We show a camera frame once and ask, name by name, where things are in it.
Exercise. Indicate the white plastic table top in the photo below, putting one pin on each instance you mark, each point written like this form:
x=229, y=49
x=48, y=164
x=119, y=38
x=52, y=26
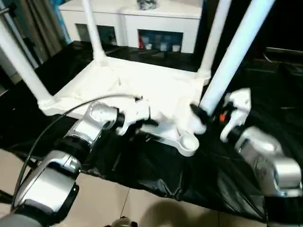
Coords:
x=154, y=82

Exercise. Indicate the white plastic table leg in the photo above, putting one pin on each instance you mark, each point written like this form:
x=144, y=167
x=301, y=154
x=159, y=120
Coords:
x=232, y=59
x=213, y=42
x=21, y=66
x=93, y=30

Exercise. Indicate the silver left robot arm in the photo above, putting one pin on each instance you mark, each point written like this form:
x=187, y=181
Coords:
x=94, y=125

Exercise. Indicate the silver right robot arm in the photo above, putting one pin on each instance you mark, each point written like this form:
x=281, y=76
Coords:
x=272, y=160

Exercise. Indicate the black work mat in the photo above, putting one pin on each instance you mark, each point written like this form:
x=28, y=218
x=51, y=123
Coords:
x=189, y=177

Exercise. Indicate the black flat panel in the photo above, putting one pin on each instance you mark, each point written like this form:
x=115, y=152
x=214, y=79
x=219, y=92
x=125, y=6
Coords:
x=284, y=50

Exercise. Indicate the white cabinet with glass doors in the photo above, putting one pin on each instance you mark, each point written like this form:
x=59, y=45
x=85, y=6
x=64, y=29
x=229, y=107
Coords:
x=142, y=21

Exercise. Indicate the dark metallic object on cabinet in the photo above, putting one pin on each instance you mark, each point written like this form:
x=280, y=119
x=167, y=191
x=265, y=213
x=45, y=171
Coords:
x=148, y=4

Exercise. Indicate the grey brown curtain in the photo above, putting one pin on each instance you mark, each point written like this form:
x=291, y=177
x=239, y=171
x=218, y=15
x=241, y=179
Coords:
x=42, y=28

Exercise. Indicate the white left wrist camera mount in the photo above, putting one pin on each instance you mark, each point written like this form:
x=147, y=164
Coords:
x=137, y=111

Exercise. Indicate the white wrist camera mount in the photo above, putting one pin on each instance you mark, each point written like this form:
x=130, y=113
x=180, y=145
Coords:
x=239, y=104
x=137, y=111

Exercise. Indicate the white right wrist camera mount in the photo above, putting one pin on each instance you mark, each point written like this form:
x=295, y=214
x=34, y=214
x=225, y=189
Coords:
x=239, y=104

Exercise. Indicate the black metal table frame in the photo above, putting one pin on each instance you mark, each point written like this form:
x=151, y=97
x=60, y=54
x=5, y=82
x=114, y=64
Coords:
x=6, y=196

